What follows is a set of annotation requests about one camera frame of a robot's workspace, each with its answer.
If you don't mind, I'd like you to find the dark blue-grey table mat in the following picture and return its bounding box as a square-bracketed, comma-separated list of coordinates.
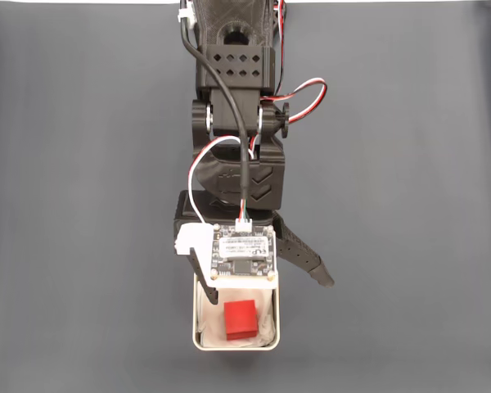
[0, 2, 491, 393]

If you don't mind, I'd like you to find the white mounted camera module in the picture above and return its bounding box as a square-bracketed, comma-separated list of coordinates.
[173, 220, 280, 292]

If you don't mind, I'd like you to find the red cube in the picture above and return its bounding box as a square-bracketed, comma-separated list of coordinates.
[223, 300, 259, 341]

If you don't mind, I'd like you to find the small square open box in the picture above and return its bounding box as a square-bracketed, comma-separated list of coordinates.
[191, 269, 282, 352]

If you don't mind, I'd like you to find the white tissue paper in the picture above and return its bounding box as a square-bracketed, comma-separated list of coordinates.
[198, 286, 277, 348]

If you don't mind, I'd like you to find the red white black servo wire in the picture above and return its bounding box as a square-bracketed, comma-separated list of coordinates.
[258, 77, 329, 124]
[187, 136, 258, 226]

